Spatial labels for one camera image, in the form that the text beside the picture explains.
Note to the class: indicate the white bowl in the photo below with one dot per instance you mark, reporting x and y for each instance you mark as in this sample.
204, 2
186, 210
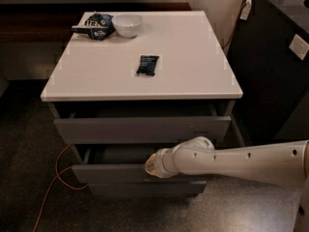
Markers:
127, 25

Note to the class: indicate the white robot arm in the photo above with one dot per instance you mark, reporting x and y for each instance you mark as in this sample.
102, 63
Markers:
283, 164

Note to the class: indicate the white top drawer cabinet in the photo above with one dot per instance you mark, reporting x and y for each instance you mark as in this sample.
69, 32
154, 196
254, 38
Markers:
98, 78

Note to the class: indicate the dark wooden bench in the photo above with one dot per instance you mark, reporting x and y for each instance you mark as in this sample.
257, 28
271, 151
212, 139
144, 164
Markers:
20, 23

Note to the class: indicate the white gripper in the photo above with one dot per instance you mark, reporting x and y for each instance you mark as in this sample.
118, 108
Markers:
163, 162

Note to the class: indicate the grey bottom drawer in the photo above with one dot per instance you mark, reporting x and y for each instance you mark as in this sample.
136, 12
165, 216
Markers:
148, 189

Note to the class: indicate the blue chip bag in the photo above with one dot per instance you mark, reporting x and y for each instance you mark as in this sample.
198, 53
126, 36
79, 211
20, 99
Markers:
97, 27

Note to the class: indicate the grey drawer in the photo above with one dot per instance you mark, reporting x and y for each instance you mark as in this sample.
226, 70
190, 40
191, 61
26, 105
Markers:
137, 130
148, 189
123, 163

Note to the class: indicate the grey top drawer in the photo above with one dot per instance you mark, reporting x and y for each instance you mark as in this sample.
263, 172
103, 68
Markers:
137, 130

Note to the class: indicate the small dark snack packet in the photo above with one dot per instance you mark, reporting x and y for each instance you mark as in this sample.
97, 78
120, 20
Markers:
147, 65

